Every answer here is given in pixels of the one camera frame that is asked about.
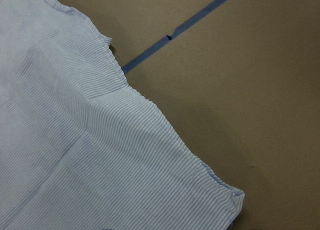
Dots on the light blue striped shirt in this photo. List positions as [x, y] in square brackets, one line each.
[79, 147]

